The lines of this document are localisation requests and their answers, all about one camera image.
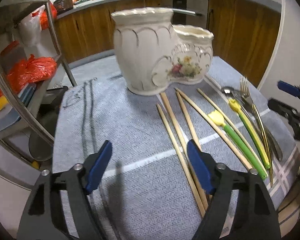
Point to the wooden kitchen cabinets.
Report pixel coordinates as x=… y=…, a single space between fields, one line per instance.
x=245 y=32

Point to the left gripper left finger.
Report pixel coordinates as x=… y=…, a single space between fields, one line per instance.
x=43 y=216

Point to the built-in oven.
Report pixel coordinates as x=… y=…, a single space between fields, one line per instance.
x=190 y=12

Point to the red plastic bag lower shelf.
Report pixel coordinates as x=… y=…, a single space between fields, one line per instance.
x=32 y=70

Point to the dark rice cooker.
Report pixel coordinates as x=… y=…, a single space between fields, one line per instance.
x=63 y=5

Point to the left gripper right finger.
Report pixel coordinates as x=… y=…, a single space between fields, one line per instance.
x=255 y=216

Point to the red plastic bag hanging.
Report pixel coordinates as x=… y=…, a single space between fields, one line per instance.
x=43 y=16

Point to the gold fork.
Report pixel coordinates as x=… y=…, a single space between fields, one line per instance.
x=265 y=142

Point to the white plastic bag hanging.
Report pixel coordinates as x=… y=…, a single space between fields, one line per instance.
x=30 y=28

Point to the grey woven table cloth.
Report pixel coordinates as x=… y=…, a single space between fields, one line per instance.
x=144 y=192

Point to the green yellow tulip utensil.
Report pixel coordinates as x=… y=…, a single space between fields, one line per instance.
x=218 y=119

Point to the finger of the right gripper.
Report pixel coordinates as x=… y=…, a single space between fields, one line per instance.
x=291 y=114
x=288 y=88

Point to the white ceramic double utensil holder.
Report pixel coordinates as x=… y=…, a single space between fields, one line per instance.
x=153 y=53

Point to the silver fork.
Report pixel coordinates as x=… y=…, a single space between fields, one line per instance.
x=268 y=140

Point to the wooden chopstick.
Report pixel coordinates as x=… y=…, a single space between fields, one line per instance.
x=182 y=161
x=176 y=125
x=227 y=120
x=237 y=152
x=188 y=120

